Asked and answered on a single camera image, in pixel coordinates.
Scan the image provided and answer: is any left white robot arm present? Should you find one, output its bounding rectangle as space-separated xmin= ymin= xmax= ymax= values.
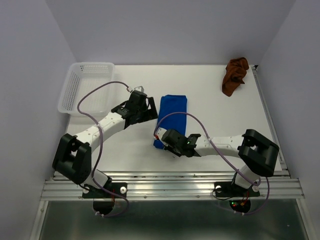
xmin=52 ymin=90 xmax=158 ymax=199

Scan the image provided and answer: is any aluminium rail frame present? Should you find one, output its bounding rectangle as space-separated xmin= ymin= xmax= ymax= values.
xmin=30 ymin=65 xmax=317 ymax=240

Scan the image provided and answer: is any blue towel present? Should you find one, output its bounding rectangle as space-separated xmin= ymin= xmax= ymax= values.
xmin=157 ymin=94 xmax=188 ymax=135

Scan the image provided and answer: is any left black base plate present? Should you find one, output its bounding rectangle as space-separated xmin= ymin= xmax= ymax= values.
xmin=82 ymin=182 xmax=128 ymax=200

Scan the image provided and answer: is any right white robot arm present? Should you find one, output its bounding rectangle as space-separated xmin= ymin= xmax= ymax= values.
xmin=156 ymin=127 xmax=280 ymax=198

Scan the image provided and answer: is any white plastic basket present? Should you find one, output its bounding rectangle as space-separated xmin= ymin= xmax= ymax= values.
xmin=57 ymin=62 xmax=115 ymax=117

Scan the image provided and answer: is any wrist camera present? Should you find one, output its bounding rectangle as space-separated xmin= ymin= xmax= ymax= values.
xmin=155 ymin=127 xmax=167 ymax=141
xmin=134 ymin=86 xmax=145 ymax=93

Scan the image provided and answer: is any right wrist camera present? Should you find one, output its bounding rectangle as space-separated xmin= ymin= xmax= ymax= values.
xmin=155 ymin=127 xmax=167 ymax=141

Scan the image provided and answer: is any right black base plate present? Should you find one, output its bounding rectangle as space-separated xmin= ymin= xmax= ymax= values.
xmin=213 ymin=181 xmax=260 ymax=198

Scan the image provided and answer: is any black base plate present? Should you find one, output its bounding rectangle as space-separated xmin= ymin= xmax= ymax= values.
xmin=213 ymin=181 xmax=260 ymax=198
xmin=82 ymin=182 xmax=128 ymax=200

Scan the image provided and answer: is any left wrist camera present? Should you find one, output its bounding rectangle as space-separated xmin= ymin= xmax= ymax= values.
xmin=134 ymin=86 xmax=145 ymax=93

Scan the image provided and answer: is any brown towel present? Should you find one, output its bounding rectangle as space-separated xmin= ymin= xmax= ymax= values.
xmin=221 ymin=57 xmax=249 ymax=97

